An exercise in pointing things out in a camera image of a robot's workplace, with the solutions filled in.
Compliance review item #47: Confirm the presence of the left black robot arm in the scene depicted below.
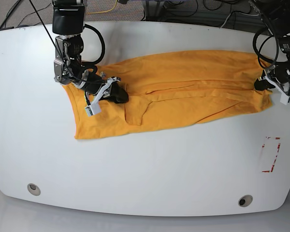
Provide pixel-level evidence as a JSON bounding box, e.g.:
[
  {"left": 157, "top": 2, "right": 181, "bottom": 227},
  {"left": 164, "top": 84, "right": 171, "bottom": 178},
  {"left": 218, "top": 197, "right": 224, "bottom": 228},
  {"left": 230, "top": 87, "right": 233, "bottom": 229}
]
[{"left": 249, "top": 0, "right": 290, "bottom": 105}]

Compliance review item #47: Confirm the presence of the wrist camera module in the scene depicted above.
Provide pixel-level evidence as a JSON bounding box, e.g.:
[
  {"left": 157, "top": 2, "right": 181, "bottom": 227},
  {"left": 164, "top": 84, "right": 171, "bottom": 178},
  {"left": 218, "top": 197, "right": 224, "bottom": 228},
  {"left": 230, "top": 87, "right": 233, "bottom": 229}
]
[
  {"left": 85, "top": 103, "right": 102, "bottom": 116},
  {"left": 280, "top": 92, "right": 290, "bottom": 105}
]

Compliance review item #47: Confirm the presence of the black cable on floor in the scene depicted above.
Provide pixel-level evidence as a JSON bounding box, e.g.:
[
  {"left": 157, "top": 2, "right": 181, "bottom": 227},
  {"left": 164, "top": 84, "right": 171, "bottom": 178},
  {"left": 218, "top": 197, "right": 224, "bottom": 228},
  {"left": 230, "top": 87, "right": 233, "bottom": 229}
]
[{"left": 0, "top": 0, "right": 51, "bottom": 29}]

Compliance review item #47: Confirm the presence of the right table cable grommet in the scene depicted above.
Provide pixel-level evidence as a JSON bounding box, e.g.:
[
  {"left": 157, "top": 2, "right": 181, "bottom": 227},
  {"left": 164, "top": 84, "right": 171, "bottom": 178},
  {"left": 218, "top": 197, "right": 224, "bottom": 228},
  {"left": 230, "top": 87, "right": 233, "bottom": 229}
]
[{"left": 238, "top": 195, "right": 253, "bottom": 207}]

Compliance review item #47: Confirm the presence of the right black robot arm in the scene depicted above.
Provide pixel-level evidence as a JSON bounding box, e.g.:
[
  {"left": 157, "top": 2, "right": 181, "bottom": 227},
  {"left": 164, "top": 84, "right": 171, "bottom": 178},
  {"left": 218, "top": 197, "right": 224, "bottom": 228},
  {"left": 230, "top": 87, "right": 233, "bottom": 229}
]
[{"left": 52, "top": 0, "right": 129, "bottom": 104}]

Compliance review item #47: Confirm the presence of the red tape rectangle marking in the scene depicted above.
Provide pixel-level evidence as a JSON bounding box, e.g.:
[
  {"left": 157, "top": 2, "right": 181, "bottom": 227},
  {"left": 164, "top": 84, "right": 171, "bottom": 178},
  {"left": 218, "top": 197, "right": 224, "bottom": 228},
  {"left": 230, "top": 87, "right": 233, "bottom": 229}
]
[{"left": 259, "top": 137, "right": 281, "bottom": 173}]

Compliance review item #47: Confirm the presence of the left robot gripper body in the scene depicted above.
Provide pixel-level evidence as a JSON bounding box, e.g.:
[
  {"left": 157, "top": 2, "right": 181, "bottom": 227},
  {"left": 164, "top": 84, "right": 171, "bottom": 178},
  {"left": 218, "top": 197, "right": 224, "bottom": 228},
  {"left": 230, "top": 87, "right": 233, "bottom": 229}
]
[{"left": 258, "top": 65, "right": 290, "bottom": 94}]

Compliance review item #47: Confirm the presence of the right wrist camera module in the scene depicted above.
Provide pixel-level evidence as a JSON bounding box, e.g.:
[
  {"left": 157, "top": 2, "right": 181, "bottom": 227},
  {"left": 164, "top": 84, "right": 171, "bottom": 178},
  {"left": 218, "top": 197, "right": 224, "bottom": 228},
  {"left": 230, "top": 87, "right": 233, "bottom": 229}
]
[{"left": 85, "top": 103, "right": 102, "bottom": 116}]

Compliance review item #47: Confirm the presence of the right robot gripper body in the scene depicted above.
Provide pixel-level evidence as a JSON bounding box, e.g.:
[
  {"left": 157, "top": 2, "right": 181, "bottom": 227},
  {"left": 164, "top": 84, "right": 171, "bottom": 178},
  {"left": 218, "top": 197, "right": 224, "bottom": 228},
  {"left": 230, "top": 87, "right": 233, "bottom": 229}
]
[{"left": 74, "top": 71, "right": 121, "bottom": 105}]

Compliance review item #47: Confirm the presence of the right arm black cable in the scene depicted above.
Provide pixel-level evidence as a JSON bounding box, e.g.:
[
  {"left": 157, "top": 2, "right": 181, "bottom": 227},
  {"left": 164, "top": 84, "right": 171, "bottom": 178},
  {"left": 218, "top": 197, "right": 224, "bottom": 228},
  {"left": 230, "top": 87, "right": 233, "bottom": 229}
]
[{"left": 29, "top": 0, "right": 106, "bottom": 83}]

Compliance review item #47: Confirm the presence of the yellow cable on floor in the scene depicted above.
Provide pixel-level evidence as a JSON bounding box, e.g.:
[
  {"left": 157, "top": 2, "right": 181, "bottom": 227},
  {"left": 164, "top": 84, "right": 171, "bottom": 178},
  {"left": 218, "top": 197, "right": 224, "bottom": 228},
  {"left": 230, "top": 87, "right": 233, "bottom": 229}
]
[{"left": 87, "top": 0, "right": 118, "bottom": 15}]

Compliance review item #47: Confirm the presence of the table cable grommet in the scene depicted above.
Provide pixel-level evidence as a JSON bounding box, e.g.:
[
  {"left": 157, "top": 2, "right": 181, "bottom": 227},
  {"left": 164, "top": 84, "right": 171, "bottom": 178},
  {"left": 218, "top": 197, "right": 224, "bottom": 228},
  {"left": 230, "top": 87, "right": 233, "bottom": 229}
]
[
  {"left": 27, "top": 183, "right": 41, "bottom": 196},
  {"left": 238, "top": 195, "right": 253, "bottom": 207}
]

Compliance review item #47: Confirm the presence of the left table cable grommet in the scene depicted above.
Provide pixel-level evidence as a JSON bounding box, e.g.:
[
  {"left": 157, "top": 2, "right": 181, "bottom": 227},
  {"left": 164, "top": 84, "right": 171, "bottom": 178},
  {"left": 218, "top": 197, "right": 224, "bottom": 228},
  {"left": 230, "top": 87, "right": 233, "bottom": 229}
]
[{"left": 27, "top": 183, "right": 41, "bottom": 196}]

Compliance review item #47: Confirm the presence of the orange yellow t-shirt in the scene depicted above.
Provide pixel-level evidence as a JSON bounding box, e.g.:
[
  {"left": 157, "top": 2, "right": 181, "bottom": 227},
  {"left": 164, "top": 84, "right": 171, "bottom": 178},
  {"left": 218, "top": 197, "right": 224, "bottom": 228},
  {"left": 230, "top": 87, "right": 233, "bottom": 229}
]
[{"left": 64, "top": 50, "right": 272, "bottom": 139}]

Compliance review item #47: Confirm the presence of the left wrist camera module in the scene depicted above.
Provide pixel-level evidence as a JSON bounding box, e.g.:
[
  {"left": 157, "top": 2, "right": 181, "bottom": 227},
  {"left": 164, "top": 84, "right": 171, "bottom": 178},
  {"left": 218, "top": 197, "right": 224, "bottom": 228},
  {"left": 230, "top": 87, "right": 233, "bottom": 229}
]
[{"left": 280, "top": 92, "right": 290, "bottom": 105}]

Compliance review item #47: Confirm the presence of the white cable on floor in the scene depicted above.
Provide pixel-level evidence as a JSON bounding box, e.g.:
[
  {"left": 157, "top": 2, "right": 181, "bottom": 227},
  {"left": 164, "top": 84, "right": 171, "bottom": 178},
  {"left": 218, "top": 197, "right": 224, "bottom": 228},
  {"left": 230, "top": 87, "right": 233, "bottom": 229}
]
[{"left": 219, "top": 10, "right": 259, "bottom": 29}]

